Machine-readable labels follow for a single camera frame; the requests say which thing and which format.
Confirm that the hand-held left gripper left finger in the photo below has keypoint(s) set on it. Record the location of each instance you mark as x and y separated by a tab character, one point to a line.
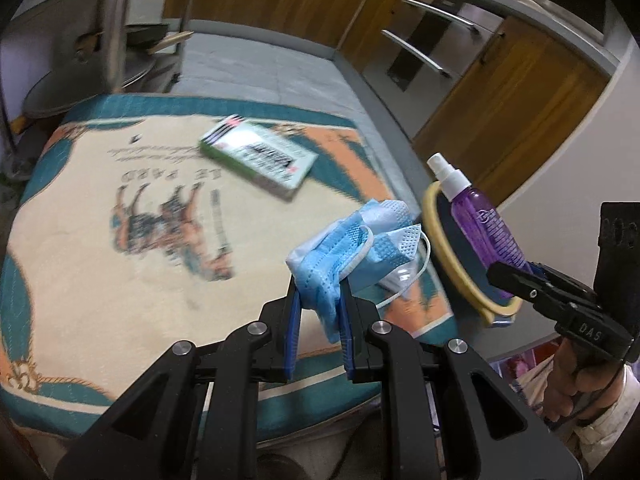
295	325

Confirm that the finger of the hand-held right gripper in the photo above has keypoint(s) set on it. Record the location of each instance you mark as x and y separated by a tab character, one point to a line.
520	282
565	285

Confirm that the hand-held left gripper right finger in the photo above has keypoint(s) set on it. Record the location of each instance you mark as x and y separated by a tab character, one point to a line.
346	335

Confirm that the teal bin with yellow rim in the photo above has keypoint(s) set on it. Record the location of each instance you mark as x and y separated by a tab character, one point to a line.
460	245

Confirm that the purple spray bottle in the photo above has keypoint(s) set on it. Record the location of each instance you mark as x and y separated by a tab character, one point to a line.
480	220

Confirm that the blue face mask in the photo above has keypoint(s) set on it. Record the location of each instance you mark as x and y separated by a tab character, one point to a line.
350	240

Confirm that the person's right forearm white sleeve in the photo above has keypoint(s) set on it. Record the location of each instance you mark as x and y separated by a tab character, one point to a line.
607	432

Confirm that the person's right hand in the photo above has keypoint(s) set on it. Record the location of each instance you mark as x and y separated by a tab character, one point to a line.
565	385

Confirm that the colourful printed paper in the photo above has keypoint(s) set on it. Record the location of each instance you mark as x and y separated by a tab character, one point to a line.
520	370

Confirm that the green white cardboard box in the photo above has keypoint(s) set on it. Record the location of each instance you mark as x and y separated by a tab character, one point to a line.
255	155

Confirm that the printed teal orange blanket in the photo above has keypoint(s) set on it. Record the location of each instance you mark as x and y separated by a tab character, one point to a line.
100	285

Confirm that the dark round wok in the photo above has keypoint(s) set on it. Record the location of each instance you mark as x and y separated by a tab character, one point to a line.
75	90

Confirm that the long wooden kitchen cabinets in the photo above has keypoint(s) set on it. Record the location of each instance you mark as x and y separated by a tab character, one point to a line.
280	0

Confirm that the grey metal chair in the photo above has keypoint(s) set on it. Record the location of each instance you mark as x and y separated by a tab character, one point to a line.
117	20

